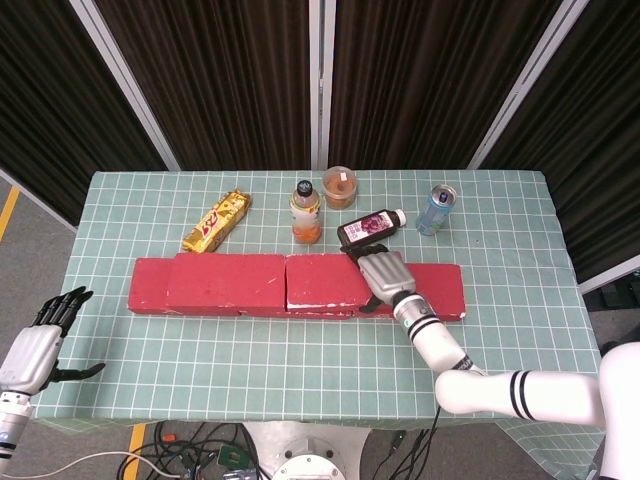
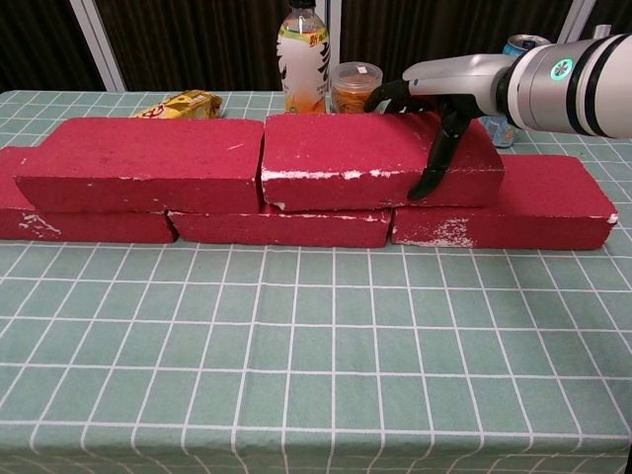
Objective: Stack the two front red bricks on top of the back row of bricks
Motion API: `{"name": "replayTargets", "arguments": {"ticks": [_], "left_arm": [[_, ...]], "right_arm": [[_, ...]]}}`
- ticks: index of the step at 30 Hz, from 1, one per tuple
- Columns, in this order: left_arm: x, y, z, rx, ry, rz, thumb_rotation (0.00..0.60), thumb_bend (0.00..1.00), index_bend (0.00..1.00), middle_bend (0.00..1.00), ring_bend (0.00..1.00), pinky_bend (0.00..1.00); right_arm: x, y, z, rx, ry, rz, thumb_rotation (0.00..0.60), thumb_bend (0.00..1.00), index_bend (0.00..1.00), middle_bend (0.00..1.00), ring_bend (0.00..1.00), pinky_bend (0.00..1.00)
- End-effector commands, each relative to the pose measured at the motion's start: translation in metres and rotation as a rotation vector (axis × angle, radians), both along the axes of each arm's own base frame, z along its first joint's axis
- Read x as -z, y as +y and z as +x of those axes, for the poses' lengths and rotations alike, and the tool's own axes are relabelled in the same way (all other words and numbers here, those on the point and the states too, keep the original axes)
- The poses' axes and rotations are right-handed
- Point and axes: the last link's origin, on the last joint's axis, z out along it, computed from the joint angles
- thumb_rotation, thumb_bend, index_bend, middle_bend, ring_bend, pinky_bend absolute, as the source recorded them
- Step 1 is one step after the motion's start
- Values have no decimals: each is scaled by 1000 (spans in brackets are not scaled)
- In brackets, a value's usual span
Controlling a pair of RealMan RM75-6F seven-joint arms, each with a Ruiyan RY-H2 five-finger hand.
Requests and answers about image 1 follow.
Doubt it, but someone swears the orange drink bottle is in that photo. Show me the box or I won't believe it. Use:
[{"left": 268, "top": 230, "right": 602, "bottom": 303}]
[{"left": 288, "top": 179, "right": 324, "bottom": 245}]

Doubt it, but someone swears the gold biscuit pack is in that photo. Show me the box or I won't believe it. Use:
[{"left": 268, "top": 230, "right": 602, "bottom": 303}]
[{"left": 180, "top": 189, "right": 253, "bottom": 254}]

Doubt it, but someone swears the dark ribbed partition panel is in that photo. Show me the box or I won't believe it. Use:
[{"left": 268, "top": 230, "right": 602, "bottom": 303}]
[
  {"left": 69, "top": 0, "right": 329, "bottom": 172},
  {"left": 467, "top": 0, "right": 640, "bottom": 295},
  {"left": 309, "top": 0, "right": 591, "bottom": 172},
  {"left": 0, "top": 0, "right": 181, "bottom": 234}
]

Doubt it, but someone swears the green checked tablecloth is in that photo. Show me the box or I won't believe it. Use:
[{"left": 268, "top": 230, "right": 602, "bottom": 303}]
[{"left": 30, "top": 169, "right": 607, "bottom": 480}]

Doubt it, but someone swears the clear jar of rubber bands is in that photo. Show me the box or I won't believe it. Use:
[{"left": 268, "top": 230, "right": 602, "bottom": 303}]
[{"left": 320, "top": 165, "right": 360, "bottom": 211}]

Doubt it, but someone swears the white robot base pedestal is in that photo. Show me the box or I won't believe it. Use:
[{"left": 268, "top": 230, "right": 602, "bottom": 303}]
[{"left": 243, "top": 421, "right": 372, "bottom": 480}]

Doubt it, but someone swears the light blue drink can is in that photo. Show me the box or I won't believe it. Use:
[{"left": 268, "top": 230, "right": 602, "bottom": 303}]
[{"left": 415, "top": 183, "right": 460, "bottom": 238}]

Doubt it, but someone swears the green circuit board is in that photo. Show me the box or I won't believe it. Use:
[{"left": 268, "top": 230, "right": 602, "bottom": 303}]
[{"left": 218, "top": 445, "right": 250, "bottom": 470}]

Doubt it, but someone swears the red foam brick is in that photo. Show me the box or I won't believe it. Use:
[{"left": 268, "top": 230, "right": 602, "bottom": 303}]
[
  {"left": 126, "top": 257, "right": 174, "bottom": 316},
  {"left": 165, "top": 252, "right": 288, "bottom": 313},
  {"left": 357, "top": 262, "right": 468, "bottom": 323},
  {"left": 283, "top": 252, "right": 382, "bottom": 312}
]

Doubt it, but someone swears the white cable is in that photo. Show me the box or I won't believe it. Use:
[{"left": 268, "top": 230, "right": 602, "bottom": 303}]
[{"left": 23, "top": 450, "right": 174, "bottom": 477}]

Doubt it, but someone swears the dark grape juice bottle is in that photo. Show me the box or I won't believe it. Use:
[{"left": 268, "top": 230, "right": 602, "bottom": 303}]
[{"left": 336, "top": 207, "right": 408, "bottom": 253}]

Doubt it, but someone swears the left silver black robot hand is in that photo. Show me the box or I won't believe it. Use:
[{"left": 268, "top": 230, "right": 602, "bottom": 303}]
[{"left": 0, "top": 285, "right": 108, "bottom": 397}]

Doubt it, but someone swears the black cable tangle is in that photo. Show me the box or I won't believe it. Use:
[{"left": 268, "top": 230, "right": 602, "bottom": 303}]
[{"left": 117, "top": 421, "right": 262, "bottom": 480}]

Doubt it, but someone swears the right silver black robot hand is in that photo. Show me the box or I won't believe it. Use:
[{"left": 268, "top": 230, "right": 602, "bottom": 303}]
[{"left": 339, "top": 241, "right": 418, "bottom": 314}]

